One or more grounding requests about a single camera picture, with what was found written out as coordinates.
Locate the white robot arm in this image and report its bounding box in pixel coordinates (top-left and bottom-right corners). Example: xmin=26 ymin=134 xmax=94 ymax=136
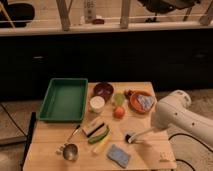
xmin=151 ymin=90 xmax=213 ymax=148

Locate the wooden block brush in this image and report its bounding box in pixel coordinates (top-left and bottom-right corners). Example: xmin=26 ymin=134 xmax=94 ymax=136
xmin=82 ymin=117 xmax=104 ymax=137

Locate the green plastic tray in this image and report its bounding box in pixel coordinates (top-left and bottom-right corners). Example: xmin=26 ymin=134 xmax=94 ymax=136
xmin=38 ymin=78 xmax=88 ymax=122

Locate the dark red bowl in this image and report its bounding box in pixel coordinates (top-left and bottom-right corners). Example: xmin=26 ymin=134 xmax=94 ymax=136
xmin=93 ymin=82 xmax=114 ymax=101

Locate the white round container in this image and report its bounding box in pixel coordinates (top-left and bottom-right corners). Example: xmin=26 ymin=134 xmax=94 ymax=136
xmin=89 ymin=96 xmax=105 ymax=113

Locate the terracotta bowl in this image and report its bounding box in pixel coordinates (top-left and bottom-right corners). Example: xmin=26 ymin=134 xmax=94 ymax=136
xmin=129 ymin=91 xmax=155 ymax=114

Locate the orange tomato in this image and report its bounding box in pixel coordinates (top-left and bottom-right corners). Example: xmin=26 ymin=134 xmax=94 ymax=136
xmin=113 ymin=106 xmax=125 ymax=119

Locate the blue white cloth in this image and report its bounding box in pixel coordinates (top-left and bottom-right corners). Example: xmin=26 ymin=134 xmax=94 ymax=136
xmin=137 ymin=95 xmax=155 ymax=111

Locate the green cucumber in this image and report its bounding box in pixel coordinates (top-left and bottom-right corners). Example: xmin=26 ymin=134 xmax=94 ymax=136
xmin=88 ymin=125 xmax=110 ymax=144

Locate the dark red dish on ledge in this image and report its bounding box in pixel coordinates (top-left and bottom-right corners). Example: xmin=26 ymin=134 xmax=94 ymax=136
xmin=92 ymin=19 xmax=105 ymax=25

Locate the blue sponge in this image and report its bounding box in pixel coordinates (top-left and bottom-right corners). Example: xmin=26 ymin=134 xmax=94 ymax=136
xmin=107 ymin=144 xmax=131 ymax=168

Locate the metal ladle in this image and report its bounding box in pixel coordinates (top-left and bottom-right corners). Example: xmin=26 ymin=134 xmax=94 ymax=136
xmin=56 ymin=125 xmax=80 ymax=162

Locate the black office chair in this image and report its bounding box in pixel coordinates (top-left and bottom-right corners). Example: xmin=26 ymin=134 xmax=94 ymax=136
xmin=137 ymin=0 xmax=201 ymax=23

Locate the dark chair left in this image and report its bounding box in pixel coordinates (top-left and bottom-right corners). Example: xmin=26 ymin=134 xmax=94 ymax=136
xmin=0 ymin=0 xmax=35 ymax=28

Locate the black floor cable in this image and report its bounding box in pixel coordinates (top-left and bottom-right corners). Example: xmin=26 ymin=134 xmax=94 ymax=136
xmin=168 ymin=132 xmax=213 ymax=171

